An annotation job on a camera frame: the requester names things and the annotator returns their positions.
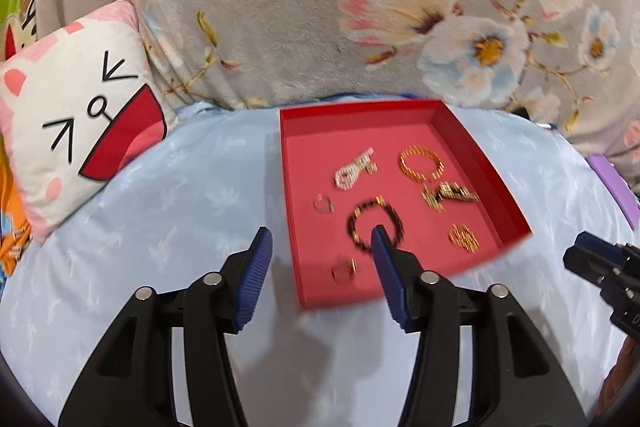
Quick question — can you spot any gold chain cluster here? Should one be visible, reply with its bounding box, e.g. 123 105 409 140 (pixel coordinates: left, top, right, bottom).
448 223 480 254

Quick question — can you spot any gold wrist watch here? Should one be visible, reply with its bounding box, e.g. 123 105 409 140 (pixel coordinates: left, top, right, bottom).
437 182 480 202

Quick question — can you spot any black clover gold necklace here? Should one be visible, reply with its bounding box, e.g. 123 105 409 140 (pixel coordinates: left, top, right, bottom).
420 185 447 214

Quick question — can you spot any gold ring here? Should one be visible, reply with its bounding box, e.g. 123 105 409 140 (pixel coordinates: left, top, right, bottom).
330 258 360 286

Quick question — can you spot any gold chain cuff bangle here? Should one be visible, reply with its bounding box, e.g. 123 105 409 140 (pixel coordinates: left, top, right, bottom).
398 145 445 183

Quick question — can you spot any black bead bracelet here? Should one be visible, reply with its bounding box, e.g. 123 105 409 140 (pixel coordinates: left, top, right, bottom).
346 196 406 256

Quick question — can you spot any white pearl bracelet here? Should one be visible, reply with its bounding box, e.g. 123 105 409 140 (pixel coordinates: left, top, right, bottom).
333 146 380 192

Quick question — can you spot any red shallow jewelry box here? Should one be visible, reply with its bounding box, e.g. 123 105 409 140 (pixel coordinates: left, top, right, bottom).
280 100 532 310

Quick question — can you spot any purple object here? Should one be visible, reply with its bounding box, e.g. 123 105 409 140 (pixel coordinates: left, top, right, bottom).
586 155 640 230

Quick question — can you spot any blue white pen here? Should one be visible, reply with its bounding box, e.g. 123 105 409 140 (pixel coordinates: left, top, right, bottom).
536 122 558 130

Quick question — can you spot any grey floral blanket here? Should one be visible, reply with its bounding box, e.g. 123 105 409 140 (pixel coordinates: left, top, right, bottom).
35 0 639 185

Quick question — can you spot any cat face cushion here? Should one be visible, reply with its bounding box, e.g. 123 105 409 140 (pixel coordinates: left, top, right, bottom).
1 0 178 242

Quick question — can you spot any colourful cartoon bedsheet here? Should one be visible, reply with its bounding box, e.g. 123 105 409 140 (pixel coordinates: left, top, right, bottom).
0 0 42 298

